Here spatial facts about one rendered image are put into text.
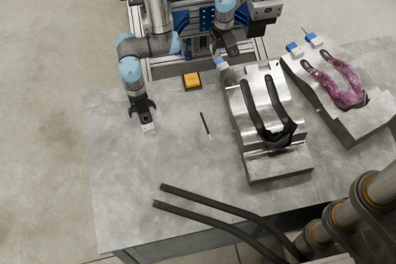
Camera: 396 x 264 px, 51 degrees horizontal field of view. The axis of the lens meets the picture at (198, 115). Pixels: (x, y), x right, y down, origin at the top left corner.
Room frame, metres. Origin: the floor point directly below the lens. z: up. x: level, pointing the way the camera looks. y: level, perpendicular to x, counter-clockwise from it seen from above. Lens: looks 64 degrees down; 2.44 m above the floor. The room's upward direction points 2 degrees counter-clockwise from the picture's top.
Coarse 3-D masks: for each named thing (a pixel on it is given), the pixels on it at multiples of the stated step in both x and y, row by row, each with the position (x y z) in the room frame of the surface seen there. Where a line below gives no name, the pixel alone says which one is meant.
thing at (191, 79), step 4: (196, 72) 1.00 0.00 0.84; (184, 76) 0.98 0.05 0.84; (188, 76) 0.98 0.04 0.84; (192, 76) 0.98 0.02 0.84; (196, 76) 0.98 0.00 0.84; (188, 80) 0.96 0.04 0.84; (192, 80) 0.96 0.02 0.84; (196, 80) 0.96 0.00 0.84; (188, 84) 0.94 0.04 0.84; (192, 84) 0.94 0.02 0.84; (196, 84) 0.94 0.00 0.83
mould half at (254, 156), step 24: (264, 72) 0.95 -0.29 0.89; (240, 96) 0.84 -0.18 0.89; (264, 96) 0.84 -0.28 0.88; (288, 96) 0.84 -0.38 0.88; (240, 120) 0.72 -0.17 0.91; (264, 120) 0.71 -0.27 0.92; (240, 144) 0.63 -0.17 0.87; (264, 168) 0.53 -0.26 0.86; (288, 168) 0.53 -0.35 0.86; (312, 168) 0.53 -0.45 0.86
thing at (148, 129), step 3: (150, 123) 0.75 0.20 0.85; (141, 126) 0.73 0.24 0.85; (144, 126) 0.73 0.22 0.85; (147, 126) 0.73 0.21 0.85; (150, 126) 0.73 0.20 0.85; (153, 126) 0.73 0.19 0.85; (144, 129) 0.72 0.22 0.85; (147, 129) 0.72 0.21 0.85; (150, 129) 0.72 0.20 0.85; (153, 129) 0.72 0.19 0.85; (144, 132) 0.71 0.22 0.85; (147, 132) 0.71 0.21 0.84; (150, 132) 0.72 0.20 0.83; (153, 132) 0.72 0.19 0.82; (144, 135) 0.71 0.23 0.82; (147, 135) 0.71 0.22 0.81; (150, 135) 0.71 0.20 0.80
